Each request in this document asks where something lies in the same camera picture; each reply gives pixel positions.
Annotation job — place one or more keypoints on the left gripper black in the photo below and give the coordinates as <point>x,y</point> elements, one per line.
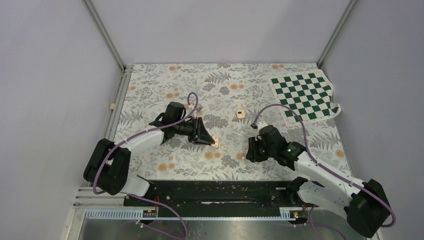
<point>200,131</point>

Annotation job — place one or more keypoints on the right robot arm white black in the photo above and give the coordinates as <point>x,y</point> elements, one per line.
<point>363,204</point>

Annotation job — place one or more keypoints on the green white checkered mat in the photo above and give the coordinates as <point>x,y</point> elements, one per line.
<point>308,94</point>

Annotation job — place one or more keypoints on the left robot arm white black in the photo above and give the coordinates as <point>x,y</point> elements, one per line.
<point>108,166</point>

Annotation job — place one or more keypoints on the floral patterned table mat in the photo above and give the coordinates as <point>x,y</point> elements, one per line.
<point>222,90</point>

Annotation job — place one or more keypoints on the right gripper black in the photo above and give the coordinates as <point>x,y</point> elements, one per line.
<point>252,154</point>

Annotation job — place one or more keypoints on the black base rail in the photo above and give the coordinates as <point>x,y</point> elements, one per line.
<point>225,199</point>

